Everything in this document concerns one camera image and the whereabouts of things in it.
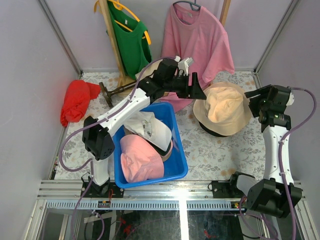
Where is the black bucket hat beige brim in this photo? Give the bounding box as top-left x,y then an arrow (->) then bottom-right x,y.
199,122 -> 228,138

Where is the white baseball cap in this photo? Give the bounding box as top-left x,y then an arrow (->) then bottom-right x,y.
123,111 -> 172,151

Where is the beige mannequin head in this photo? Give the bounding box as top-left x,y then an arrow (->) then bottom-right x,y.
135,67 -> 156,80

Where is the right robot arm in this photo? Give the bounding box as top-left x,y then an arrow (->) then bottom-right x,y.
227,85 -> 302,218

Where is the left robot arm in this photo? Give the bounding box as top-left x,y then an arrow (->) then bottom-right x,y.
82,57 -> 206,198

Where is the pink t-shirt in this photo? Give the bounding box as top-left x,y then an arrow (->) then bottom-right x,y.
159,4 -> 236,113

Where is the wooden clothes rack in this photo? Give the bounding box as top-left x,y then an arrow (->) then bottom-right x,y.
93,0 -> 231,99

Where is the green tank top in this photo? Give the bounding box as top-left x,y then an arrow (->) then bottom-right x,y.
109,9 -> 152,79

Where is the pink baseball cap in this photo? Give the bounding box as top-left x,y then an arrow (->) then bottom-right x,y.
159,140 -> 173,162

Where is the grey clothes hanger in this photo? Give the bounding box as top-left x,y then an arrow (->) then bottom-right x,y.
172,0 -> 201,25

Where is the yellow clothes hanger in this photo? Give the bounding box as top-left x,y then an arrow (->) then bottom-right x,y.
93,0 -> 152,46

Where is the red cloth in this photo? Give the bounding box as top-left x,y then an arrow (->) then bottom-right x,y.
60,79 -> 101,127

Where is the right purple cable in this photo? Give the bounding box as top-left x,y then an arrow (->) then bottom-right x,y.
238,86 -> 318,240

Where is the aluminium frame rail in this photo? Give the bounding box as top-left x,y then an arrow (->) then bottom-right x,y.
37,178 -> 308,211

